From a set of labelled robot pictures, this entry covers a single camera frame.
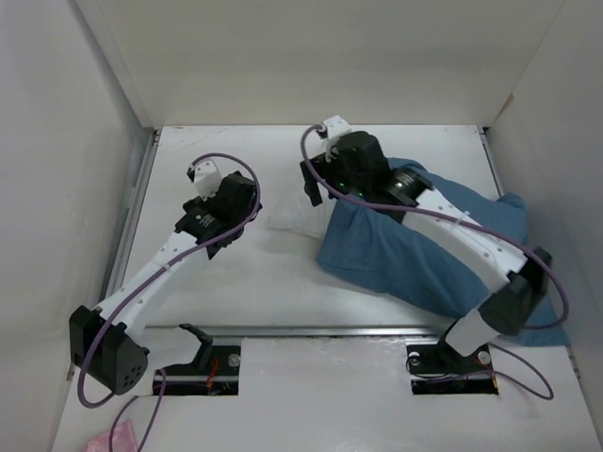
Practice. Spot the blue pillowcase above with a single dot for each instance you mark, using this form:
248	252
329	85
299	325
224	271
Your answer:
374	252

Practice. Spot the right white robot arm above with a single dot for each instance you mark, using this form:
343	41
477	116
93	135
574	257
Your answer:
516	277

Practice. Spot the pink plastic bag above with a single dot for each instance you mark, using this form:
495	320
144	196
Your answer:
123	440

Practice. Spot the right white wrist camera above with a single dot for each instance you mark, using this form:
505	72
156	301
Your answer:
331	130

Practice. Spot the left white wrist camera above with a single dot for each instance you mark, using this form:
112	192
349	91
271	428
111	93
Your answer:
206	177

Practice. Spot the white pillow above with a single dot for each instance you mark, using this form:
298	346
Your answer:
294	213

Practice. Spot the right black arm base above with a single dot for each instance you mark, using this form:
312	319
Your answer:
435	372

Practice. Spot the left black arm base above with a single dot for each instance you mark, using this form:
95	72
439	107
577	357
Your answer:
213	371

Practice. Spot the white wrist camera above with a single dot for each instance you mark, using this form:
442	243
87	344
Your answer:
206	177
331	130

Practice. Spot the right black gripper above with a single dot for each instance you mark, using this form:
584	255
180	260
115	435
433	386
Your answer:
324	167

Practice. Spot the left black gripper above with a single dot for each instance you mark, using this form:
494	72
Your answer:
205	205

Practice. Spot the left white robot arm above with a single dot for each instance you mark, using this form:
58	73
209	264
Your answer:
111	342

